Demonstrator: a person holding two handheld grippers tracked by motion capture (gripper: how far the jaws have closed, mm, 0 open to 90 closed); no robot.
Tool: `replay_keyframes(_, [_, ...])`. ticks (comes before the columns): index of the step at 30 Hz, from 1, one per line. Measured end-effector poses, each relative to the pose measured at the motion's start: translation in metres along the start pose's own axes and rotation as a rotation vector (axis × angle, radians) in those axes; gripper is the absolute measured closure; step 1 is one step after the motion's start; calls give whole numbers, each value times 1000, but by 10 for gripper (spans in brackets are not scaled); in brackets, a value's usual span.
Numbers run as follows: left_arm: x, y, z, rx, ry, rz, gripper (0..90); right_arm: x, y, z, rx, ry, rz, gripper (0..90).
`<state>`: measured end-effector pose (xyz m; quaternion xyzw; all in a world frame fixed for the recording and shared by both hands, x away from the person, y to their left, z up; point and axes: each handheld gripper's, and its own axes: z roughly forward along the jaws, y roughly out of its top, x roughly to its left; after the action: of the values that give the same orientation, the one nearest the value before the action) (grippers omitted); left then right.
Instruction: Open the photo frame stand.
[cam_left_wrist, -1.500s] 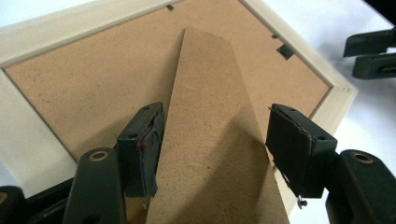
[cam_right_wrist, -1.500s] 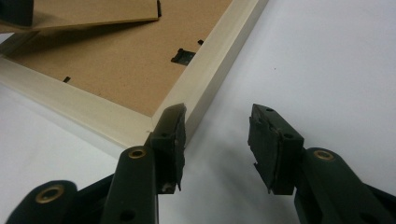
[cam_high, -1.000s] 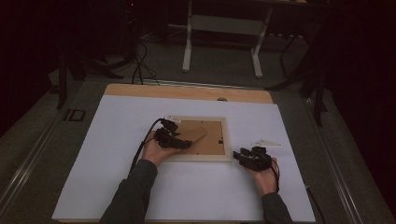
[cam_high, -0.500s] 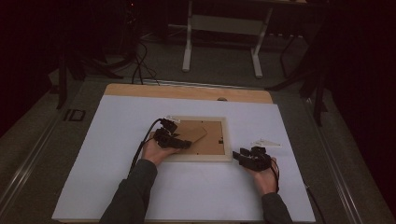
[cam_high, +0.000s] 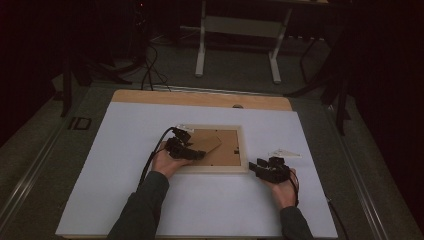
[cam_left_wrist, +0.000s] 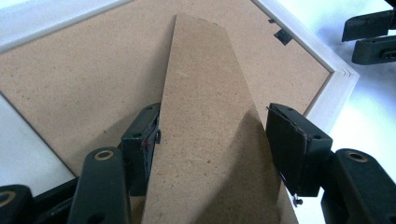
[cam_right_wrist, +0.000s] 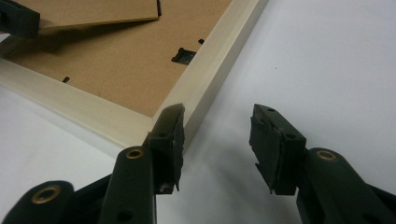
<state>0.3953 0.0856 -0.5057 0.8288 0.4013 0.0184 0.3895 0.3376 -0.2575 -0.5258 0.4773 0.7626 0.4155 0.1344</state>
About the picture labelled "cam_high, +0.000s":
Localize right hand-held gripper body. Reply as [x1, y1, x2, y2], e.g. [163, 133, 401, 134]
[261, 148, 303, 185]

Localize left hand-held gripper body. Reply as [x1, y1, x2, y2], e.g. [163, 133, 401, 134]
[164, 124, 196, 160]

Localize wooden picture frame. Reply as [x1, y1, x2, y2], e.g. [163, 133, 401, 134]
[173, 123, 250, 175]

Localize person's left hand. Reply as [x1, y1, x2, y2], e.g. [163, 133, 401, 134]
[151, 141, 195, 180]

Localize person's right hand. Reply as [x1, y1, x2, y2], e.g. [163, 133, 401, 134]
[269, 167, 300, 211]

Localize white table mat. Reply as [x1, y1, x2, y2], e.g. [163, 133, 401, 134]
[54, 101, 339, 239]

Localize black metal stand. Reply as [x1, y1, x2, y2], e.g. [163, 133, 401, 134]
[59, 49, 134, 118]
[283, 33, 353, 137]

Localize black floor socket box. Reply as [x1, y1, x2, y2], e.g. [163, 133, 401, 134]
[67, 116, 93, 131]

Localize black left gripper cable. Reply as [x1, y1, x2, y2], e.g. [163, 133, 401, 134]
[137, 126, 177, 193]

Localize black floor cables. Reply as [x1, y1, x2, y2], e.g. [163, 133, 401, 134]
[139, 42, 172, 92]

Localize metal floor rail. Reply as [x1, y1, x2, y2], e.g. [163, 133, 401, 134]
[0, 116, 69, 231]
[324, 103, 390, 240]

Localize white desk frame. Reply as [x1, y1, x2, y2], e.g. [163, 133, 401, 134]
[194, 0, 295, 85]

